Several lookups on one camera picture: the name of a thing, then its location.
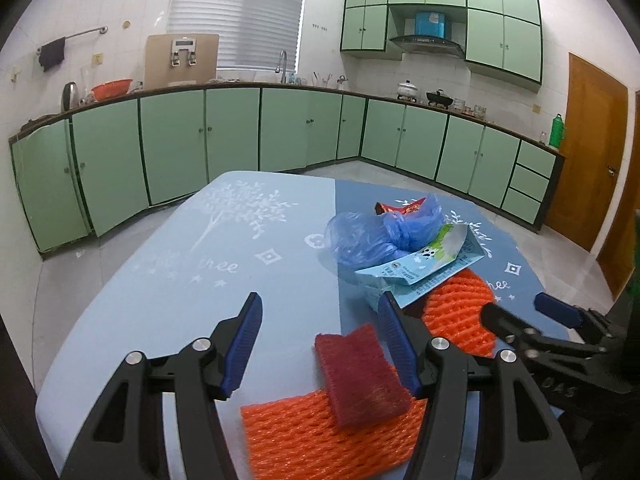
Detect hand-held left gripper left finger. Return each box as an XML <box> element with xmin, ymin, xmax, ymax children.
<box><xmin>59</xmin><ymin>291</ymin><xmax>264</xmax><ymax>480</ymax></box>

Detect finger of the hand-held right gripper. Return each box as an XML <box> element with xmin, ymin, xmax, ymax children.
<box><xmin>533</xmin><ymin>291</ymin><xmax>626</xmax><ymax>346</ymax></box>
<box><xmin>480</xmin><ymin>302</ymin><xmax>596</xmax><ymax>361</ymax></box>

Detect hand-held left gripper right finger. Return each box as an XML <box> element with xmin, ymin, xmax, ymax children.
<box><xmin>377</xmin><ymin>290</ymin><xmax>576</xmax><ymax>480</ymax></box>

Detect orange foam fruit net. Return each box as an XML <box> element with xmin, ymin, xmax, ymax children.
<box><xmin>240</xmin><ymin>391</ymin><xmax>430</xmax><ymax>480</ymax></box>
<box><xmin>420</xmin><ymin>267</ymin><xmax>498</xmax><ymax>358</ymax></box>

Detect red scouring pad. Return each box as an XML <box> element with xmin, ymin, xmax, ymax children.
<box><xmin>314</xmin><ymin>323</ymin><xmax>413</xmax><ymax>429</ymax></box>

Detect blue and white carton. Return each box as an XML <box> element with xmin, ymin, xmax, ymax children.
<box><xmin>354</xmin><ymin>223</ymin><xmax>486</xmax><ymax>311</ymax></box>

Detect blue plastic bag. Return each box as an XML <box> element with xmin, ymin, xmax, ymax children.
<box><xmin>324</xmin><ymin>195</ymin><xmax>445</xmax><ymax>268</ymax></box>

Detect red snack wrapper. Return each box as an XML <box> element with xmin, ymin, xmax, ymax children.
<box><xmin>375</xmin><ymin>199</ymin><xmax>427</xmax><ymax>216</ymax></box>

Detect blue tree-print tablecloth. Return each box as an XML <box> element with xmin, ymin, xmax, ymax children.
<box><xmin>35</xmin><ymin>170</ymin><xmax>616</xmax><ymax>480</ymax></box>

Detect plain wooden door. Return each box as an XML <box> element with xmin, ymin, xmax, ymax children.
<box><xmin>597</xmin><ymin>91</ymin><xmax>640</xmax><ymax>301</ymax></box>

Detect green base cabinets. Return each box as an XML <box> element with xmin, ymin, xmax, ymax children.
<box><xmin>9</xmin><ymin>82</ymin><xmax>566</xmax><ymax>256</ymax></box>

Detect black range hood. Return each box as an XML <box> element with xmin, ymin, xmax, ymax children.
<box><xmin>390</xmin><ymin>34</ymin><xmax>465</xmax><ymax>60</ymax></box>

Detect orange basin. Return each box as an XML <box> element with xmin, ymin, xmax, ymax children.
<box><xmin>90</xmin><ymin>78</ymin><xmax>134</xmax><ymax>101</ymax></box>

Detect brown board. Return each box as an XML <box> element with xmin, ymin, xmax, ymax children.
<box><xmin>144</xmin><ymin>33</ymin><xmax>221</xmax><ymax>88</ymax></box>

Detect white clip holder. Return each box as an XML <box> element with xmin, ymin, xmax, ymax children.
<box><xmin>170</xmin><ymin>37</ymin><xmax>197</xmax><ymax>68</ymax></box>

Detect white window blind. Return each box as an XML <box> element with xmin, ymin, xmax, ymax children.
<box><xmin>166</xmin><ymin>0</ymin><xmax>309</xmax><ymax>73</ymax></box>

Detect dark cloth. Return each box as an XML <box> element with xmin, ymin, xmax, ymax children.
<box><xmin>39</xmin><ymin>37</ymin><xmax>67</xmax><ymax>73</ymax></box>

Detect metal towel bar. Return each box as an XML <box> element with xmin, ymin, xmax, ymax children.
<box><xmin>36</xmin><ymin>25</ymin><xmax>109</xmax><ymax>54</ymax></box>

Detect wooden door with handle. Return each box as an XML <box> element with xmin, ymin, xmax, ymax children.
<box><xmin>544</xmin><ymin>52</ymin><xmax>629</xmax><ymax>253</ymax></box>

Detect green wall cabinets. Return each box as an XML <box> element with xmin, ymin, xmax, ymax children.
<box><xmin>340</xmin><ymin>0</ymin><xmax>544</xmax><ymax>93</ymax></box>

